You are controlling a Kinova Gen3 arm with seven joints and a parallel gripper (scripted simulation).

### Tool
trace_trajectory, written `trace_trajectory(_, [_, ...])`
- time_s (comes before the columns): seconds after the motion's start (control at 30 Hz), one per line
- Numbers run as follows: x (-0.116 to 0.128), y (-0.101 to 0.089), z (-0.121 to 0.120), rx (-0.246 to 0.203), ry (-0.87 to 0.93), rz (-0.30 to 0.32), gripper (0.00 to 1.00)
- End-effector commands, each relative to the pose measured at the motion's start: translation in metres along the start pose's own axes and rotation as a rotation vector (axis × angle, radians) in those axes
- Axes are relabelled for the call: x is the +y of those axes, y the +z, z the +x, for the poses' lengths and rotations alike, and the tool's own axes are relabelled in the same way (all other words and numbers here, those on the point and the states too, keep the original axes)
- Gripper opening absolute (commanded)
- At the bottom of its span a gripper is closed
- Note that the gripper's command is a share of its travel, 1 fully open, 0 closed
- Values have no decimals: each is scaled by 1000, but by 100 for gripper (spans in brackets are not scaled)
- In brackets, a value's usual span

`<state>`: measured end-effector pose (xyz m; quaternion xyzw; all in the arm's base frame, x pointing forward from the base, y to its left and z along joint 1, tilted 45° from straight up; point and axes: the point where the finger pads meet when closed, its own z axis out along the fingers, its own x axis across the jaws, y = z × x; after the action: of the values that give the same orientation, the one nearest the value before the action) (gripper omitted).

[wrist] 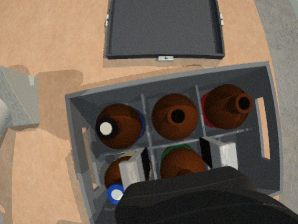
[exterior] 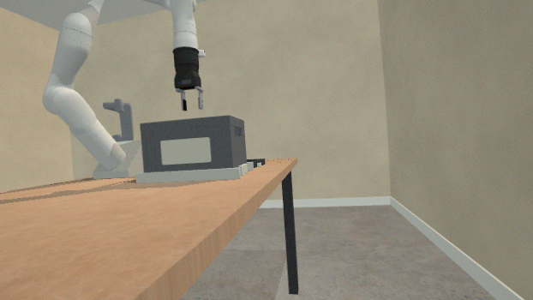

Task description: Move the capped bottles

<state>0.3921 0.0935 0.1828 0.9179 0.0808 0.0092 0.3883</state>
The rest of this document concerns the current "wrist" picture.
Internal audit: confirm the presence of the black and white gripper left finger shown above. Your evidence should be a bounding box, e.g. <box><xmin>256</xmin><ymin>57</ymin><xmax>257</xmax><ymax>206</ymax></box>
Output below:
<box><xmin>118</xmin><ymin>147</ymin><xmax>151</xmax><ymax>192</ymax></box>

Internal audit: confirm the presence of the light grey flat bar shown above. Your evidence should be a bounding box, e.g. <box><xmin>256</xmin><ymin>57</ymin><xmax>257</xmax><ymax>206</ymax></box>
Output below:
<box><xmin>106</xmin><ymin>14</ymin><xmax>224</xmax><ymax>62</ymax></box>

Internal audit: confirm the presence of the grey bottle crate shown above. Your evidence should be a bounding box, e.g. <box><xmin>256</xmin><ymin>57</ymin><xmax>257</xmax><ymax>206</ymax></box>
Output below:
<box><xmin>65</xmin><ymin>61</ymin><xmax>283</xmax><ymax>224</ymax></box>

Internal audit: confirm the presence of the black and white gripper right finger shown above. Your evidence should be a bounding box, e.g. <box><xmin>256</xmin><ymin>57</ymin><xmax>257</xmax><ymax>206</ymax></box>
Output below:
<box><xmin>199</xmin><ymin>136</ymin><xmax>238</xmax><ymax>170</ymax></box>

